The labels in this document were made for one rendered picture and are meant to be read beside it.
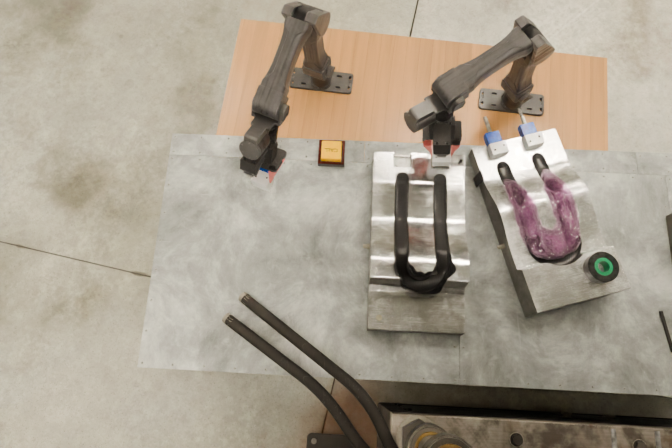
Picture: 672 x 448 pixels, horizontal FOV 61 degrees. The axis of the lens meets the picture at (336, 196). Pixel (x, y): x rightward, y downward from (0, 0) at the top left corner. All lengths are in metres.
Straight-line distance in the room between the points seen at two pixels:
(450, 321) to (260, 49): 1.04
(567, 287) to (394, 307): 0.46
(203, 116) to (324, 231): 1.26
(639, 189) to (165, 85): 2.07
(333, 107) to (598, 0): 1.81
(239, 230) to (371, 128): 0.51
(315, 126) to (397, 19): 1.28
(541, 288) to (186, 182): 1.06
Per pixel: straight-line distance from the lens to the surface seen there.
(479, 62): 1.43
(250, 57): 1.93
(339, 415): 1.53
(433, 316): 1.59
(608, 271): 1.65
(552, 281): 1.63
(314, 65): 1.68
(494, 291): 1.69
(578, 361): 1.74
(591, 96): 1.99
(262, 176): 1.58
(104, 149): 2.85
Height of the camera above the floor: 2.42
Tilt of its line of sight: 72 degrees down
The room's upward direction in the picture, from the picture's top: 3 degrees counter-clockwise
